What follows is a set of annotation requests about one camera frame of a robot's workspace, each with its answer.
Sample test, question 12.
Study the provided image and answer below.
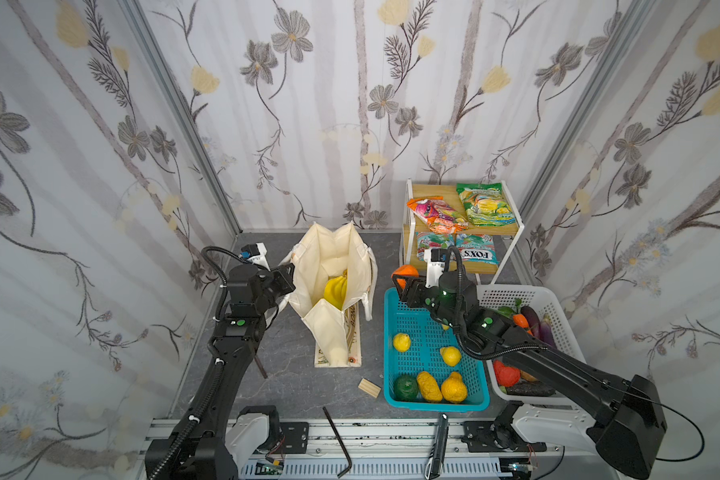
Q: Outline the black hex key on floor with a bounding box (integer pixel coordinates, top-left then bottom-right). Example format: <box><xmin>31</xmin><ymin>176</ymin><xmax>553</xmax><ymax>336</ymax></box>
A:
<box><xmin>253</xmin><ymin>354</ymin><xmax>268</xmax><ymax>380</ymax></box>

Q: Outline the green bell pepper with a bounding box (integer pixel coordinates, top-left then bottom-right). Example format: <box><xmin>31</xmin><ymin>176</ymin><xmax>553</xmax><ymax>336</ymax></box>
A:
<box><xmin>393</xmin><ymin>374</ymin><xmax>419</xmax><ymax>402</ymax></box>

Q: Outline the white plastic basket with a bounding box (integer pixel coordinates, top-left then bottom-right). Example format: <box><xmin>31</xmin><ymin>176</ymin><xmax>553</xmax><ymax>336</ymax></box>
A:
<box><xmin>476</xmin><ymin>284</ymin><xmax>586</xmax><ymax>408</ymax></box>

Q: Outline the white wooden two-tier shelf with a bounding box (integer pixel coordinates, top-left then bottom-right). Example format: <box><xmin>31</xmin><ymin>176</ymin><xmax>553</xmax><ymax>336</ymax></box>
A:
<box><xmin>399</xmin><ymin>179</ymin><xmax>525</xmax><ymax>284</ymax></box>

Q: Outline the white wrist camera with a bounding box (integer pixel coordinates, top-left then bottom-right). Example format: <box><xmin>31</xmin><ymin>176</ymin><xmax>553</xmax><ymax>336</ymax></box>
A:
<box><xmin>241</xmin><ymin>242</ymin><xmax>270</xmax><ymax>270</ymax></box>
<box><xmin>423</xmin><ymin>248</ymin><xmax>448</xmax><ymax>288</ymax></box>

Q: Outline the small wooden block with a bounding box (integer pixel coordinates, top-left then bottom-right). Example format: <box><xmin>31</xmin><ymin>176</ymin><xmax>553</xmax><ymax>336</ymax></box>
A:
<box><xmin>358</xmin><ymin>378</ymin><xmax>381</xmax><ymax>398</ymax></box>

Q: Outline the red tomato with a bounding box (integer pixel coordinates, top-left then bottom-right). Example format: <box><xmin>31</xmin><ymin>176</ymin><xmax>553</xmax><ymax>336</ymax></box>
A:
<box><xmin>493</xmin><ymin>360</ymin><xmax>522</xmax><ymax>388</ymax></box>

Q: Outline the orange pink snack bag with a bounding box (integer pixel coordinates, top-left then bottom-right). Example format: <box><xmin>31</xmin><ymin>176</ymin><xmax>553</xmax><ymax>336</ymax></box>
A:
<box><xmin>407</xmin><ymin>196</ymin><xmax>470</xmax><ymax>235</ymax></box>

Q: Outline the yellow corn cob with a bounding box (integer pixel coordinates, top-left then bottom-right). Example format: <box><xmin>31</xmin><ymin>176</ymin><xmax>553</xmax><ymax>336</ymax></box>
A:
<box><xmin>416</xmin><ymin>371</ymin><xmax>443</xmax><ymax>403</ymax></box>

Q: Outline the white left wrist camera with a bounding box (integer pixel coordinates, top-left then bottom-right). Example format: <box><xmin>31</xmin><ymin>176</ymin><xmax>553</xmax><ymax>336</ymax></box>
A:
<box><xmin>241</xmin><ymin>242</ymin><xmax>270</xmax><ymax>270</ymax></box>

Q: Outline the yellow gourd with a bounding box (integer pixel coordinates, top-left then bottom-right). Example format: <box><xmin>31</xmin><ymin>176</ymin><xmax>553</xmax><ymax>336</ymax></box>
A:
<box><xmin>440</xmin><ymin>372</ymin><xmax>469</xmax><ymax>404</ymax></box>

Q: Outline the Fox's candy bag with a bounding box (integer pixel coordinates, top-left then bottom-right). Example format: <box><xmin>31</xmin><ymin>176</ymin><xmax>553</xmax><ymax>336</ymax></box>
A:
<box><xmin>415</xmin><ymin>232</ymin><xmax>499</xmax><ymax>265</ymax></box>

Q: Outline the orange tangerine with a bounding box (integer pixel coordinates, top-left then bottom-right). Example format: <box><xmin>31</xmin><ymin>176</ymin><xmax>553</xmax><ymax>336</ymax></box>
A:
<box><xmin>392</xmin><ymin>264</ymin><xmax>419</xmax><ymax>290</ymax></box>

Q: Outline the teal plastic basket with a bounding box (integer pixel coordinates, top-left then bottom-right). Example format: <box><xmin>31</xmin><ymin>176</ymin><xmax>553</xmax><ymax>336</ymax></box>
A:
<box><xmin>382</xmin><ymin>288</ymin><xmax>491</xmax><ymax>413</ymax></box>

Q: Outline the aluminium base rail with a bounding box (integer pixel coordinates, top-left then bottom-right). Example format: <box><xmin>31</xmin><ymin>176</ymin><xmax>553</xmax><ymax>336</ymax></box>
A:
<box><xmin>131</xmin><ymin>416</ymin><xmax>643</xmax><ymax>480</ymax></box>

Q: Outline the black metal cylinder tool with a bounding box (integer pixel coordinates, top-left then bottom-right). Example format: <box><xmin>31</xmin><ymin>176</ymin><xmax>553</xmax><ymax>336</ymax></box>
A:
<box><xmin>424</xmin><ymin>413</ymin><xmax>449</xmax><ymax>480</ymax></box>

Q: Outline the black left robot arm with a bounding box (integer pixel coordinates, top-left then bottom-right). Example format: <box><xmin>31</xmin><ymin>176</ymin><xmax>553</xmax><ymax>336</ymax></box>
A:
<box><xmin>144</xmin><ymin>243</ymin><xmax>295</xmax><ymax>479</ymax></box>

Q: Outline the yellow banana bunch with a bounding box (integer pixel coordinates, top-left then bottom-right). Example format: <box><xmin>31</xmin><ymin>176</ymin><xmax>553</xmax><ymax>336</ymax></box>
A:
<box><xmin>323</xmin><ymin>271</ymin><xmax>348</xmax><ymax>311</ymax></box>

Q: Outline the black hex key on rail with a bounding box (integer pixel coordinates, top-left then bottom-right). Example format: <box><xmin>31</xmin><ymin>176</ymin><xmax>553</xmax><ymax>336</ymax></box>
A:
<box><xmin>322</xmin><ymin>406</ymin><xmax>353</xmax><ymax>479</ymax></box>

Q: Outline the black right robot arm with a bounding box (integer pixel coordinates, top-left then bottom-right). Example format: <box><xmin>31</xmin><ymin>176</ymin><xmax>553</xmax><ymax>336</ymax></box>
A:
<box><xmin>392</xmin><ymin>247</ymin><xmax>667</xmax><ymax>479</ymax></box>

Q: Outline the orange carrot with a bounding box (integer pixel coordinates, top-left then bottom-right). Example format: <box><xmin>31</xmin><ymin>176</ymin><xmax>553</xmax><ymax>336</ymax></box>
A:
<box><xmin>512</xmin><ymin>314</ymin><xmax>531</xmax><ymax>333</ymax></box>

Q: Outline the purple eggplant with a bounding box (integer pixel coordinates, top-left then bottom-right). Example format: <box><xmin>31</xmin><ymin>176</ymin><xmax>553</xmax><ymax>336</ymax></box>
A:
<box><xmin>520</xmin><ymin>306</ymin><xmax>557</xmax><ymax>348</ymax></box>

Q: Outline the yellow lemon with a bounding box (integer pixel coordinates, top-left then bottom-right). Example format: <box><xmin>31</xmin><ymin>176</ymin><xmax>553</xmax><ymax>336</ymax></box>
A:
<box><xmin>392</xmin><ymin>333</ymin><xmax>412</xmax><ymax>353</ymax></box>
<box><xmin>440</xmin><ymin>346</ymin><xmax>462</xmax><ymax>367</ymax></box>

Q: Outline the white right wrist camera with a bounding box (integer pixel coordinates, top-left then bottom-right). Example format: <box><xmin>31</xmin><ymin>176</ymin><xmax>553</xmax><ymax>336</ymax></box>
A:
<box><xmin>423</xmin><ymin>248</ymin><xmax>448</xmax><ymax>288</ymax></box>

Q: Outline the green snack bag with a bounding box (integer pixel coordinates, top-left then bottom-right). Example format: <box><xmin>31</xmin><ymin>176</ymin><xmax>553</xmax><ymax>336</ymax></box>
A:
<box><xmin>456</xmin><ymin>183</ymin><xmax>516</xmax><ymax>227</ymax></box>

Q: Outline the cream canvas grocery bag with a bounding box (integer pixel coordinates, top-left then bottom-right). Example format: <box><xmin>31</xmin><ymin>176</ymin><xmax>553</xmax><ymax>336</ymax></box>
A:
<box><xmin>283</xmin><ymin>223</ymin><xmax>378</xmax><ymax>368</ymax></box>

